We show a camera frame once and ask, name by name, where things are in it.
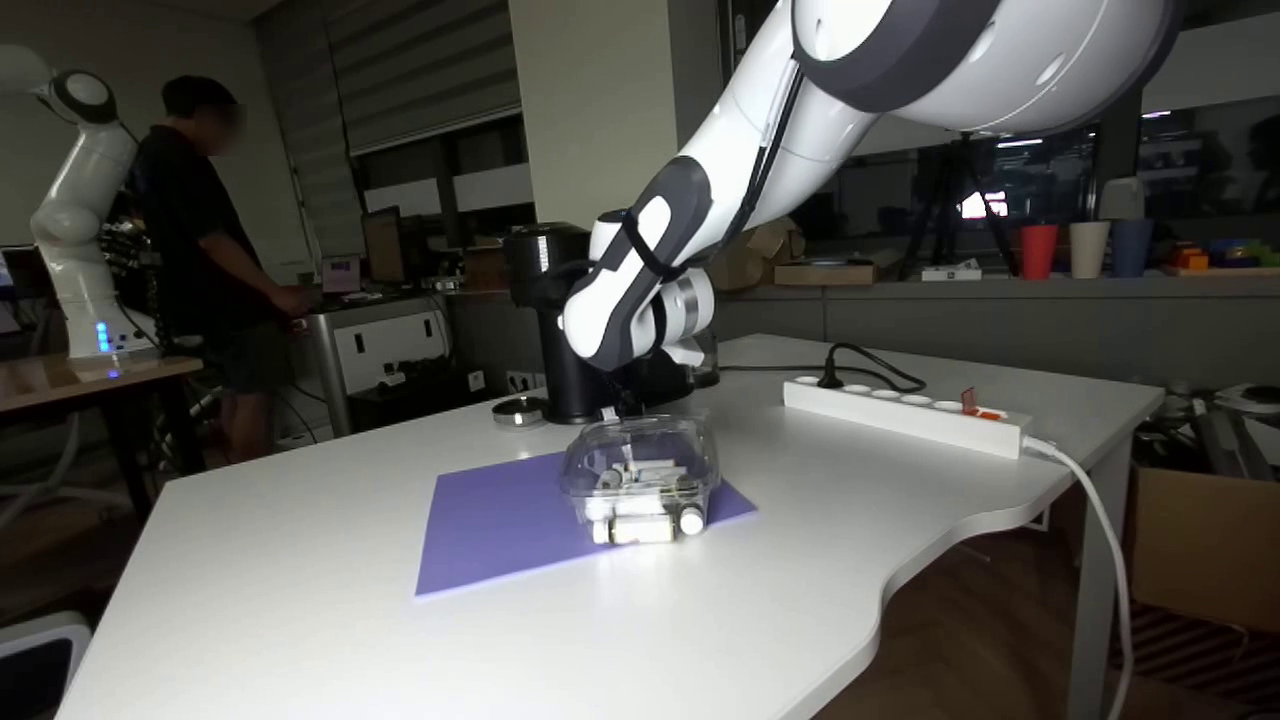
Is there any blue cup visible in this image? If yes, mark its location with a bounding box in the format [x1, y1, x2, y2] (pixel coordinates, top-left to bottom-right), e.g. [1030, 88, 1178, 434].
[1114, 219, 1153, 275]

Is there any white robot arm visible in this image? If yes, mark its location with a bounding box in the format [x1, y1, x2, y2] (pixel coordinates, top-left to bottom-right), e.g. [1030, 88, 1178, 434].
[556, 0, 1178, 415]

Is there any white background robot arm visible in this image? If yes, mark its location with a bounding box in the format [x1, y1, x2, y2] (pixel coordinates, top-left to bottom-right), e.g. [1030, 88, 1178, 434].
[0, 46, 137, 367]

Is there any black plug cable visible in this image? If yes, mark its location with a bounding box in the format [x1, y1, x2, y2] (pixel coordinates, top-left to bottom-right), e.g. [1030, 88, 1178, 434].
[812, 341, 933, 401]

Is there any white power strip cable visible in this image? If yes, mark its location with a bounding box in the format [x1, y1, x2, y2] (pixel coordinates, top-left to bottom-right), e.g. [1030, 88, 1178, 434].
[1021, 438, 1138, 720]

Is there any brown cardboard box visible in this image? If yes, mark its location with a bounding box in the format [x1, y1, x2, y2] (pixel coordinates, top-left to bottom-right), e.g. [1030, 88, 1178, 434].
[1128, 469, 1280, 634]

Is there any white bottle in box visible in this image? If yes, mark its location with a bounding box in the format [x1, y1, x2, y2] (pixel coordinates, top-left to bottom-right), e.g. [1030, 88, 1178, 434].
[589, 509, 710, 546]
[584, 494, 665, 524]

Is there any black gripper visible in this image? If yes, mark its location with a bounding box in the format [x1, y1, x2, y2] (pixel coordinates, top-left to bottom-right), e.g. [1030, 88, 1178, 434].
[582, 351, 715, 420]

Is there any purple mat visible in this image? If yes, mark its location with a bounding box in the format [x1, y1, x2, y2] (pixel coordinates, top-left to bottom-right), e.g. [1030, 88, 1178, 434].
[417, 452, 754, 596]

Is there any person in black shirt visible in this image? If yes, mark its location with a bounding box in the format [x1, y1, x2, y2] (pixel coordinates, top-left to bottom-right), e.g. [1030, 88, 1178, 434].
[129, 76, 308, 460]

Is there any red cup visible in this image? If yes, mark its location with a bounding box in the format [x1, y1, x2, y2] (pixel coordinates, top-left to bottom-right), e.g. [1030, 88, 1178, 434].
[1021, 226, 1061, 280]

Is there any grey cabinet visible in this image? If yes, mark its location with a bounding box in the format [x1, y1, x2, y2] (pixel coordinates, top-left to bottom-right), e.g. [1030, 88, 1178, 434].
[308, 295, 454, 438]

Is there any white cup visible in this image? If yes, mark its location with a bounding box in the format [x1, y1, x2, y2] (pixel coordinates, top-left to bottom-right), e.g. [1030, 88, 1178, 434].
[1068, 219, 1109, 280]

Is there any black coffee machine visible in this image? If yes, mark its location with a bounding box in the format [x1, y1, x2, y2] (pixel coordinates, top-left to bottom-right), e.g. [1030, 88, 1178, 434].
[510, 219, 632, 429]

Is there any white power strip on table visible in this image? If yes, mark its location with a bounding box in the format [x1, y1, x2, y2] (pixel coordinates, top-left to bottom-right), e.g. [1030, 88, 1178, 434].
[783, 378, 1024, 460]

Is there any black monitor with white frame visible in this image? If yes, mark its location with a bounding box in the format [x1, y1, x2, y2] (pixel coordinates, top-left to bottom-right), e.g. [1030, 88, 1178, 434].
[0, 612, 93, 720]

